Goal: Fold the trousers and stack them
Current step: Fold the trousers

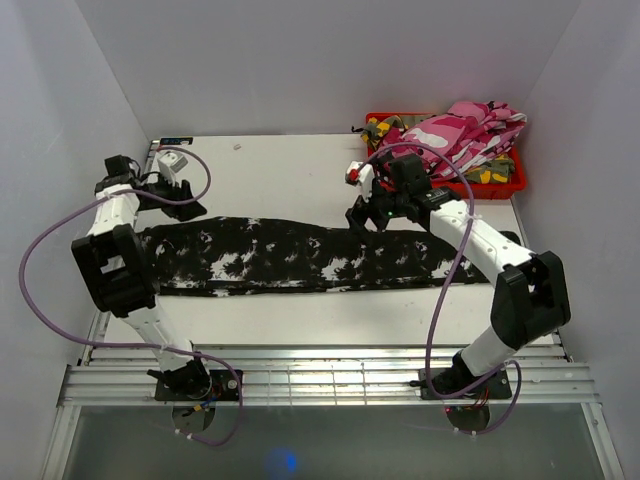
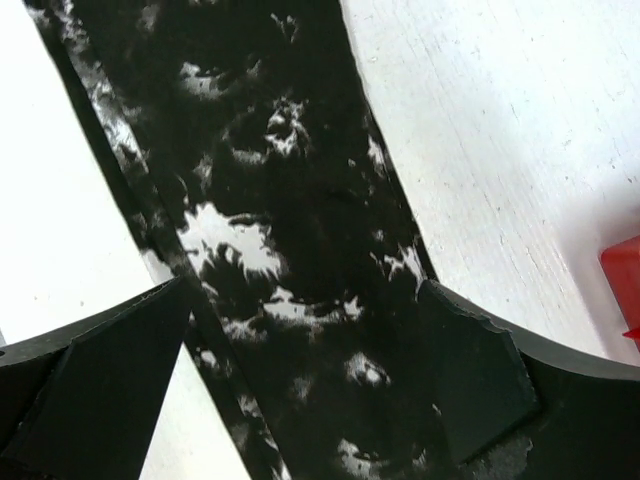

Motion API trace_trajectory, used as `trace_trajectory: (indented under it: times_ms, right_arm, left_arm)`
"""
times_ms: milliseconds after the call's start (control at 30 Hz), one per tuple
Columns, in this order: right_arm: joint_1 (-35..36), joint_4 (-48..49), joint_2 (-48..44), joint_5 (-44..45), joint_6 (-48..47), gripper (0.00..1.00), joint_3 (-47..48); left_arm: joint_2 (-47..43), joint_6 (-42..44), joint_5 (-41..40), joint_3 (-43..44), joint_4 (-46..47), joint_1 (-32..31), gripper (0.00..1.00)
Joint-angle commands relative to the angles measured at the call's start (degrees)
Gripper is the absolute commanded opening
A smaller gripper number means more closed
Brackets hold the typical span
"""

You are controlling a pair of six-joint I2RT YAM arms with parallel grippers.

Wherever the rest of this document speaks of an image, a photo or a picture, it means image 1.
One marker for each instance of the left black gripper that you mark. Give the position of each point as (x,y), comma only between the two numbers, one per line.
(185,211)

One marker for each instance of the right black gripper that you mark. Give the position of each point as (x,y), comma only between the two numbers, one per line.
(358,215)

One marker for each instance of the black white splatter trousers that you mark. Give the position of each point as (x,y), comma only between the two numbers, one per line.
(229,256)

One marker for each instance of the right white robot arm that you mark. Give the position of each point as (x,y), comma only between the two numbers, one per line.
(530,297)

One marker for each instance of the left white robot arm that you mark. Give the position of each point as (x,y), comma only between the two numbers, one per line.
(119,274)

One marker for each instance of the pink camouflage trousers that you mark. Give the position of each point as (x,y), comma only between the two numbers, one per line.
(432,159)

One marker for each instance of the small blue label sticker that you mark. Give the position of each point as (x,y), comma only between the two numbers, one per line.
(176,141)

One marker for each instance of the red plastic bin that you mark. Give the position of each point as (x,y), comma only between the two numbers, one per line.
(488,192)

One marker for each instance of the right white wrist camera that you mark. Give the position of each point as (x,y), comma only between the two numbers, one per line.
(360,175)

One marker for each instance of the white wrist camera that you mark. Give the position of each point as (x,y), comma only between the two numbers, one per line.
(360,175)
(169,164)

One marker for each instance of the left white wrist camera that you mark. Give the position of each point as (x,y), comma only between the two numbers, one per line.
(169,164)

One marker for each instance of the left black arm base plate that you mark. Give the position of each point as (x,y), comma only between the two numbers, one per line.
(224,387)

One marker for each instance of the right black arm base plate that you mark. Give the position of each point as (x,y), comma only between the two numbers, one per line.
(497,387)

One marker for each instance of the aluminium rail frame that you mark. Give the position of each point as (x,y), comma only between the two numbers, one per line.
(326,375)

